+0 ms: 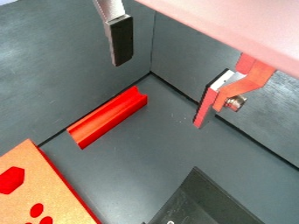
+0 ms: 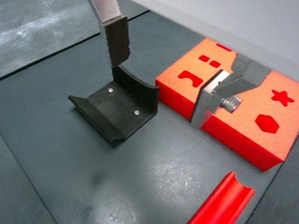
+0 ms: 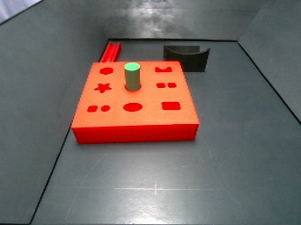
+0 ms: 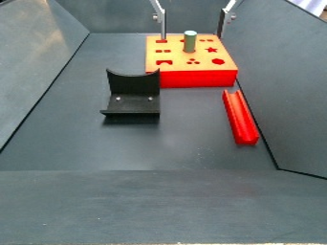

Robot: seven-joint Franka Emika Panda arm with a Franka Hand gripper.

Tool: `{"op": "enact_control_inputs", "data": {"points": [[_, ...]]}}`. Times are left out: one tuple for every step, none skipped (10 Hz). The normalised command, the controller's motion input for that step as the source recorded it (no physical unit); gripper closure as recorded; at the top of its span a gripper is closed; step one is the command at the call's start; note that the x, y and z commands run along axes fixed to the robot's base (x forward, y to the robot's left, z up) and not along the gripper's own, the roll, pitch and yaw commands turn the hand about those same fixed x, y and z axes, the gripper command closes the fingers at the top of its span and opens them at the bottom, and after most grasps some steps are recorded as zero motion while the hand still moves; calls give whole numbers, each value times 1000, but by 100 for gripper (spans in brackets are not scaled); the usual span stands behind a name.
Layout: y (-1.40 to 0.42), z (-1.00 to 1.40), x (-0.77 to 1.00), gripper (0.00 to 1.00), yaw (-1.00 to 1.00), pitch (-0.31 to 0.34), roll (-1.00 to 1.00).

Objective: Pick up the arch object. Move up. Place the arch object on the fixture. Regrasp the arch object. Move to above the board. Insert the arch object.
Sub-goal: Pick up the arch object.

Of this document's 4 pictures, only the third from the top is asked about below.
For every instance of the red shape sorter block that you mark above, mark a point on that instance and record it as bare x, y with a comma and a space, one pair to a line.
157, 113

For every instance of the green cylinder peg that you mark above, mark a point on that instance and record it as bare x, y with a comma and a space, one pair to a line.
133, 76

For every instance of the black cradle fixture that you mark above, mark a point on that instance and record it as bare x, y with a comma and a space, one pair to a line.
192, 57

